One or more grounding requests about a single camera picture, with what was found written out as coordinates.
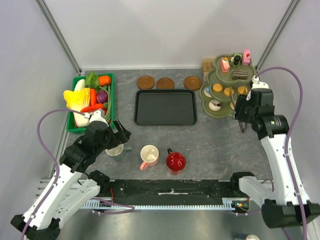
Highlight chocolate layer cake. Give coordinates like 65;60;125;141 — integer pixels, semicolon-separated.
231;70;248;80

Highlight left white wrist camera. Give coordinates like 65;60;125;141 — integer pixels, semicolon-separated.
84;109;107;124

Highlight pink mug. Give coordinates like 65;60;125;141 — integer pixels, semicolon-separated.
140;145;159;171

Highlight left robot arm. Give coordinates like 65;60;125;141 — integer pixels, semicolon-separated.
10;117;131;240

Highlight white cable duct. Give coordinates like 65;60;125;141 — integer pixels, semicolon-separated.
80;198;249;211

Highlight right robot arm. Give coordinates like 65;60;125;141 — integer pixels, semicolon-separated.
229;88;320;229

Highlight metal tongs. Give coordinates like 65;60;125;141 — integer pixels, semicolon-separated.
230;95;248;134

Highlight right brown saucer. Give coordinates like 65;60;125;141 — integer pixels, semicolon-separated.
183;75;202;91

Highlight middle brown saucer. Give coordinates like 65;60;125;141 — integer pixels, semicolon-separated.
156;77;175;89

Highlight pink striped cake slice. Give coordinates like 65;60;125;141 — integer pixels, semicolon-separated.
220;57;230;73

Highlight brown cardboard boxes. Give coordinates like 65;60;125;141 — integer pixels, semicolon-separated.
201;57;215;75

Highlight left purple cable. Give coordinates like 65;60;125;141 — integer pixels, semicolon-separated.
19;108;87;240

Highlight lying orange toy carrot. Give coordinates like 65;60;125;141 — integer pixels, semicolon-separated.
80;103;106;113

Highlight orange toy pumpkin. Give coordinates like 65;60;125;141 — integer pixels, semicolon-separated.
98;75;112;87

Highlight brown saucer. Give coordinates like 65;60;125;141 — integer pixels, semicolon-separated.
156;77;175;89
183;75;202;91
136;75;155;90

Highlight green white cake slice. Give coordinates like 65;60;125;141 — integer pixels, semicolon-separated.
230;52;243;66

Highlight orange biscuit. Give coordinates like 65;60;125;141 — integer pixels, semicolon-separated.
223;87;235;97
212;83;223;93
237;86;248;95

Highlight red mug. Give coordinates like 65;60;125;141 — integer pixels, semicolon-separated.
165;148;187;175

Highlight blue iced donut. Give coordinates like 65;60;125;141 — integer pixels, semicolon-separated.
203;86;212;98

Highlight green plastic crate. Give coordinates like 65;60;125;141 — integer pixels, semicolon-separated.
66;72;114;134

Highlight white toy radish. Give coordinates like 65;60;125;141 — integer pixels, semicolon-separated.
73;79;86;92

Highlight upright orange toy carrot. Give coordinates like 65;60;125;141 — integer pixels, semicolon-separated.
89;88;97;106

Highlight yellow toy cabbage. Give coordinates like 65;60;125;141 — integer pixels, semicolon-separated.
63;88;90;112

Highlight white chocolate donut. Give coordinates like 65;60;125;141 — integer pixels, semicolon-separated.
208;99;222;112

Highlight black baking tray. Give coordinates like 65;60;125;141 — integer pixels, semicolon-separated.
134;89;198;126

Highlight green three-tier stand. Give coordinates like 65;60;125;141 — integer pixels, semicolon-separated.
199;53;257;119

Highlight purple toy onion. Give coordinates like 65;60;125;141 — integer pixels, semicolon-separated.
96;90;109;104

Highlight pink cake with cherry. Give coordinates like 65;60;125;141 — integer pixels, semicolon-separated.
242;49;251;66

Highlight green toy beans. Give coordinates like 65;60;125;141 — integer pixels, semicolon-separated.
99;85;112;124

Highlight grey blue mug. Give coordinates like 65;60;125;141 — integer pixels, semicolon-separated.
105;144;132;162

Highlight left brown saucer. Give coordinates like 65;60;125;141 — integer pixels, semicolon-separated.
136;75;155;90

